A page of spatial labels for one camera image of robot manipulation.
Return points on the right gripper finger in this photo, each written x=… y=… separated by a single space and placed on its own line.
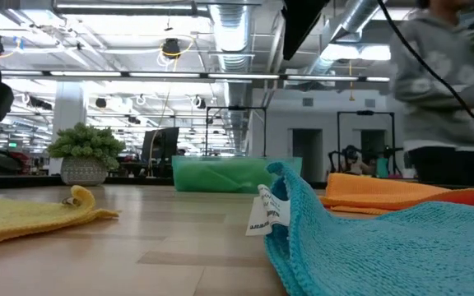
x=300 y=24

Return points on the yellow microfiber towel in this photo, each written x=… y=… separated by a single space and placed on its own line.
x=23 y=218

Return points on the teal translucent plastic basket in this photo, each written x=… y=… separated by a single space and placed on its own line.
x=294 y=162

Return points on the orange microfiber towel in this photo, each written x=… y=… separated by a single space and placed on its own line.
x=385 y=191

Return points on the blue microfiber towel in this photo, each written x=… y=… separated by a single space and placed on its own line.
x=385 y=255

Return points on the person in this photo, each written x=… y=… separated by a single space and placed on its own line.
x=434 y=103
x=354 y=162

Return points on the black office monitor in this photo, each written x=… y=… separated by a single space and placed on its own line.
x=165 y=144

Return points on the green plant in patterned pot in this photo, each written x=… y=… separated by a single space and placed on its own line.
x=82 y=170

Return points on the silver ventilation duct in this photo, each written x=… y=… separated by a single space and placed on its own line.
x=360 y=16
x=233 y=33

